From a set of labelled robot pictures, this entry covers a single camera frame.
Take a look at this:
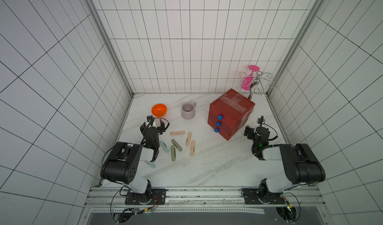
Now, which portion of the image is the mint green knife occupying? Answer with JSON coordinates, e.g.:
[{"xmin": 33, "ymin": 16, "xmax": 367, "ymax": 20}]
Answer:
[
  {"xmin": 146, "ymin": 161, "xmax": 156, "ymax": 169},
  {"xmin": 160, "ymin": 140, "xmax": 170, "ymax": 153}
]

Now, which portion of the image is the olive green knife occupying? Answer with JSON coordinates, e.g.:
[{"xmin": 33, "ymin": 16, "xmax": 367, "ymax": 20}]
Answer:
[
  {"xmin": 171, "ymin": 139, "xmax": 183, "ymax": 151},
  {"xmin": 171, "ymin": 145, "xmax": 176, "ymax": 161}
]

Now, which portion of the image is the red drawer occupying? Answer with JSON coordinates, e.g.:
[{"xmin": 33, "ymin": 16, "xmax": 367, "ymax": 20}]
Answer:
[{"xmin": 209, "ymin": 88, "xmax": 255, "ymax": 121}]

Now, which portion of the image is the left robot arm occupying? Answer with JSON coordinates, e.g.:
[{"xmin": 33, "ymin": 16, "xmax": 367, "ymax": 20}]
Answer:
[{"xmin": 100, "ymin": 115, "xmax": 170, "ymax": 203}]

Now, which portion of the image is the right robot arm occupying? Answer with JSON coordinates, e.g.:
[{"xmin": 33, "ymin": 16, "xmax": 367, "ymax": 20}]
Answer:
[{"xmin": 244, "ymin": 116, "xmax": 326, "ymax": 204}]

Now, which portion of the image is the red drawer cabinet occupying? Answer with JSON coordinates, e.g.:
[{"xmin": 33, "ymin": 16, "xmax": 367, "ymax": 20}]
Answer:
[{"xmin": 207, "ymin": 88, "xmax": 255, "ymax": 140}]

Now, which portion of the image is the orange bowl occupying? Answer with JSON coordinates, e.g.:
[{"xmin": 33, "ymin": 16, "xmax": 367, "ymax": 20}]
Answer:
[{"xmin": 151, "ymin": 103, "xmax": 167, "ymax": 117}]

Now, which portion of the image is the peach knife horizontal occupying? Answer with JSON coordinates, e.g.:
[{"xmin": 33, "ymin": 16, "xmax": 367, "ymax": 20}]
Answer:
[{"xmin": 170, "ymin": 131, "xmax": 186, "ymax": 135}]

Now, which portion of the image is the mauve mug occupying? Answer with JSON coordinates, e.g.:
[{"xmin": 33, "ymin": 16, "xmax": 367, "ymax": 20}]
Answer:
[{"xmin": 181, "ymin": 101, "xmax": 196, "ymax": 120}]

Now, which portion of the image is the peach knife middle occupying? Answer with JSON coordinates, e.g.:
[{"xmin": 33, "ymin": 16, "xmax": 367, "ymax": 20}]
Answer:
[{"xmin": 186, "ymin": 132, "xmax": 192, "ymax": 146}]

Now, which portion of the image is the peach knife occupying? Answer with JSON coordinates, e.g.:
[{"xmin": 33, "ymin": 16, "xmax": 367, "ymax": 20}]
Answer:
[
  {"xmin": 186, "ymin": 132, "xmax": 192, "ymax": 146},
  {"xmin": 190, "ymin": 140, "xmax": 195, "ymax": 156}
]

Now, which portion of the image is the pink hourglass stand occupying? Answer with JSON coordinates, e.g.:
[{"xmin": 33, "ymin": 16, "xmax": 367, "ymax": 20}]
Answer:
[{"xmin": 238, "ymin": 65, "xmax": 260, "ymax": 91}]

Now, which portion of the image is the peach knife right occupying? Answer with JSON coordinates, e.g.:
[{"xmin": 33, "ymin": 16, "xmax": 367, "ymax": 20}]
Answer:
[{"xmin": 190, "ymin": 140, "xmax": 195, "ymax": 156}]

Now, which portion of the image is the silver wire rack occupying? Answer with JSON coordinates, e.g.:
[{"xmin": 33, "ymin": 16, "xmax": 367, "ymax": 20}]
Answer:
[{"xmin": 247, "ymin": 71, "xmax": 276, "ymax": 100}]

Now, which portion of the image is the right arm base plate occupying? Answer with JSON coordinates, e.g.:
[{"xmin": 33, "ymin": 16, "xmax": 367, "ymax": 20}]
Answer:
[{"xmin": 240, "ymin": 188, "xmax": 285, "ymax": 205}]

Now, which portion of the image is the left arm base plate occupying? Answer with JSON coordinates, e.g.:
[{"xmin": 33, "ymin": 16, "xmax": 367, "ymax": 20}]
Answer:
[{"xmin": 125, "ymin": 189, "xmax": 167, "ymax": 206}]

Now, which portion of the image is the aluminium rail frame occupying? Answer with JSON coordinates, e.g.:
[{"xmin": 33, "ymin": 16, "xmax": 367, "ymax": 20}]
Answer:
[{"xmin": 79, "ymin": 187, "xmax": 332, "ymax": 225}]

